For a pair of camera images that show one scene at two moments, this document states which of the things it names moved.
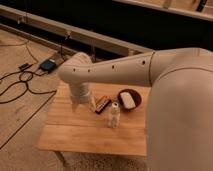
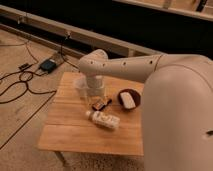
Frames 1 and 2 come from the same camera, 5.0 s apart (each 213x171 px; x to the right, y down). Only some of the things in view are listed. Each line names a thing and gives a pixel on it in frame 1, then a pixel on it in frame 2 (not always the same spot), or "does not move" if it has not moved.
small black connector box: [25, 66] does not move
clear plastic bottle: [113, 115] → [111, 122]
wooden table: [114, 121] does not move
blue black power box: [48, 65] does not move
